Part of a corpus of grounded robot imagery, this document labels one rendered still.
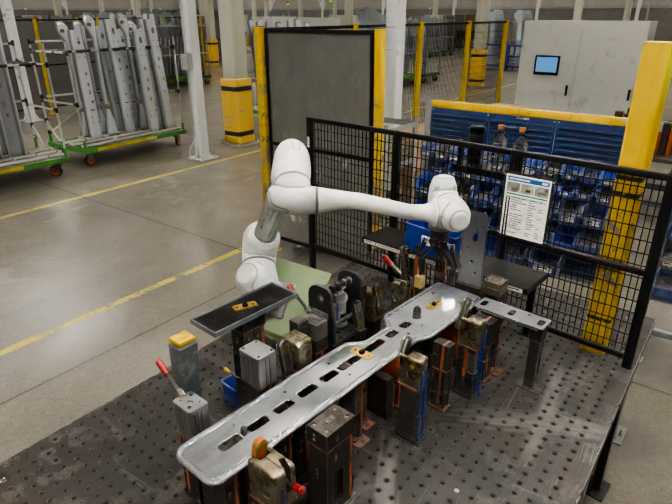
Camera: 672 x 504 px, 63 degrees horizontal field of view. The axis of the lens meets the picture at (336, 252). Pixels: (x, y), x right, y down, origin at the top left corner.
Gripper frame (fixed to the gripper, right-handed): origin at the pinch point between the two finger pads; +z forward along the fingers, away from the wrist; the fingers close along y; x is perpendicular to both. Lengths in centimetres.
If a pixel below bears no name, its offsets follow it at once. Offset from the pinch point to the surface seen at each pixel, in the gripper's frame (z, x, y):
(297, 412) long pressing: 13, -83, 5
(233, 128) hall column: 86, 412, -654
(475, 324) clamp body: 9.3, -8.3, 23.0
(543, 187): -28, 55, 17
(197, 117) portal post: 51, 317, -618
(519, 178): -30, 55, 6
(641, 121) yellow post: -59, 58, 48
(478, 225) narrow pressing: -14.7, 26.7, 2.6
